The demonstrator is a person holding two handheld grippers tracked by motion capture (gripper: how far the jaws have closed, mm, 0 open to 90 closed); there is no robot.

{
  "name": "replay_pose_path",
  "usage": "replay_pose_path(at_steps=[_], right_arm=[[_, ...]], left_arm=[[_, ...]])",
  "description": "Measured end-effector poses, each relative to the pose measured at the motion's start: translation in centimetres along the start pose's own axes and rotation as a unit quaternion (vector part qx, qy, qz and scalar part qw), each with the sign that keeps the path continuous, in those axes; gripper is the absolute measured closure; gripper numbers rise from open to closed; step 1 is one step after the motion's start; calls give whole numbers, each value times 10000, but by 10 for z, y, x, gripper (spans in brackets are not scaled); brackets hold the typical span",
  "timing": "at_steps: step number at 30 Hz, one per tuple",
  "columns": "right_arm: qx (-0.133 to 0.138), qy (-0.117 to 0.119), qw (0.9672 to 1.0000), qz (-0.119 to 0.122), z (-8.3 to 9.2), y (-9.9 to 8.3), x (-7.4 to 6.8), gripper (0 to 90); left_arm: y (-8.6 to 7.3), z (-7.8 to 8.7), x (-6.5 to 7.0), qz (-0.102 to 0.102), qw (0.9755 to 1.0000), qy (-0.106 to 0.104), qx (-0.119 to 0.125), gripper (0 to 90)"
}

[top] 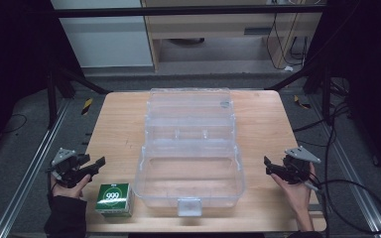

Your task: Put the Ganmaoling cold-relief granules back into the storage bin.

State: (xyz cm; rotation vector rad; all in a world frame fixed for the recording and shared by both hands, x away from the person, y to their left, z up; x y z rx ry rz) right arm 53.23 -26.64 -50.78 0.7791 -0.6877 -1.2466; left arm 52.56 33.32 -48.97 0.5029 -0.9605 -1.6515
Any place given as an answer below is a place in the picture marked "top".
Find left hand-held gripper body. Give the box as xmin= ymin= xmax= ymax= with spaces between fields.
xmin=47 ymin=147 xmax=92 ymax=189

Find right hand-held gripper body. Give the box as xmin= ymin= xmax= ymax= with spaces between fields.
xmin=277 ymin=146 xmax=322 ymax=185

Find person's left hand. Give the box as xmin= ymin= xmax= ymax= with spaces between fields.
xmin=50 ymin=173 xmax=92 ymax=199

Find person's right hand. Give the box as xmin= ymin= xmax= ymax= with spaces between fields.
xmin=270 ymin=163 xmax=318 ymax=214

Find green and white medicine box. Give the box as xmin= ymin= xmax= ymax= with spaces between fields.
xmin=94 ymin=182 xmax=136 ymax=218

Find yellow and black tape strip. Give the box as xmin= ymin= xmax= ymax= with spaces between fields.
xmin=80 ymin=97 xmax=94 ymax=116
xmin=293 ymin=94 xmax=313 ymax=110

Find black metal stand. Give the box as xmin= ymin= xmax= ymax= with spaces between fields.
xmin=263 ymin=58 xmax=333 ymax=127
xmin=45 ymin=63 xmax=113 ymax=131

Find clear plastic storage box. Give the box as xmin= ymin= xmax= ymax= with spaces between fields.
xmin=132 ymin=86 xmax=247 ymax=218

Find white cabinet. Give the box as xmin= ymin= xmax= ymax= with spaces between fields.
xmin=50 ymin=0 xmax=155 ymax=69

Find light wooden desk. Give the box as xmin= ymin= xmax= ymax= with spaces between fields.
xmin=140 ymin=0 xmax=325 ymax=72

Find aluminium floor rail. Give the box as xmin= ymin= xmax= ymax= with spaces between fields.
xmin=309 ymin=94 xmax=381 ymax=238
xmin=0 ymin=98 xmax=71 ymax=238

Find black floor cables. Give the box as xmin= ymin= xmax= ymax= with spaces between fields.
xmin=292 ymin=98 xmax=352 ymax=148

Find thin black floor cable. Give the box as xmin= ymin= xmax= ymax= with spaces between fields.
xmin=0 ymin=113 xmax=28 ymax=136

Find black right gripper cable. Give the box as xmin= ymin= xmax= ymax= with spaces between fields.
xmin=305 ymin=178 xmax=381 ymax=236

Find black hanging cables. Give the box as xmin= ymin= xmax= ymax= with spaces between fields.
xmin=265 ymin=12 xmax=310 ymax=72

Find black horizontal frame bar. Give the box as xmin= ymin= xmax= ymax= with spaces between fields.
xmin=50 ymin=4 xmax=327 ymax=19

